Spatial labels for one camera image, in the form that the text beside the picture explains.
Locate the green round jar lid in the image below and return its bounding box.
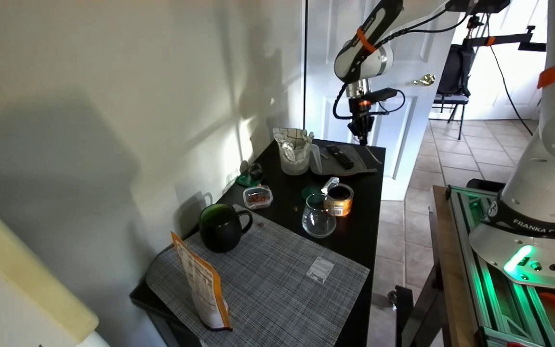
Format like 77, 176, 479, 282
300, 186, 321, 199

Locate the orange snack bag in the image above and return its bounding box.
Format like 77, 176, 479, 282
171, 234, 231, 330

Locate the black camera tripod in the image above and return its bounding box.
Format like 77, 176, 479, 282
433, 12, 549, 143

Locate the cream cabinet corner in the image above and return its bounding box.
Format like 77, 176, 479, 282
0, 220, 109, 347

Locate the checked white cloth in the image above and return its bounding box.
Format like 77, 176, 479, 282
273, 130, 312, 163

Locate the clear plastic jug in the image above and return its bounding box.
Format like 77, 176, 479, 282
273, 128, 314, 176

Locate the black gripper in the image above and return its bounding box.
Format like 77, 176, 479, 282
348, 89, 396, 138

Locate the small plastic nut container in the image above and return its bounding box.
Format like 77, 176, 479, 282
242, 186, 273, 211

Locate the dark green mug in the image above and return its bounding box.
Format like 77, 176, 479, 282
198, 205, 252, 253

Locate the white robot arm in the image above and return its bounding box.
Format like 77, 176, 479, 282
468, 0, 555, 290

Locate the clear glass cup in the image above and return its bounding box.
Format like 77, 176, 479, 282
302, 193, 337, 240

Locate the grey woven placemat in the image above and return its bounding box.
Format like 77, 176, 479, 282
146, 215, 368, 347

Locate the black remote control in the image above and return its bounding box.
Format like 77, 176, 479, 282
325, 147, 354, 170

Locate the white panel door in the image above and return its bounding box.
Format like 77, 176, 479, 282
304, 0, 460, 201

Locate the black side table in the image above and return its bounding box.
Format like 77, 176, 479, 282
131, 141, 383, 347

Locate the green container lid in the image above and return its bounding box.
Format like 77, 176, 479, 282
235, 174, 262, 188

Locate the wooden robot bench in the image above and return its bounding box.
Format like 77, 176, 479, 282
395, 188, 555, 347

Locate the grey quilted pot holder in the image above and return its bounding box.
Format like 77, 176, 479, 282
310, 143, 381, 178

